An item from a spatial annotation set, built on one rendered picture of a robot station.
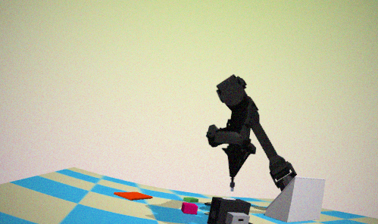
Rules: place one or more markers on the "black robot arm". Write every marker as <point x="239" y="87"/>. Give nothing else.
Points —
<point x="232" y="93"/>

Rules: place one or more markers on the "magenta cube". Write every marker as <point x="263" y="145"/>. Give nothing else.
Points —
<point x="189" y="208"/>

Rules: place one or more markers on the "flat green block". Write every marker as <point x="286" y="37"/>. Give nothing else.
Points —
<point x="190" y="200"/>

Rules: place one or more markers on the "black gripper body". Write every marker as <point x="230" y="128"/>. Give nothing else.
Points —
<point x="239" y="135"/>

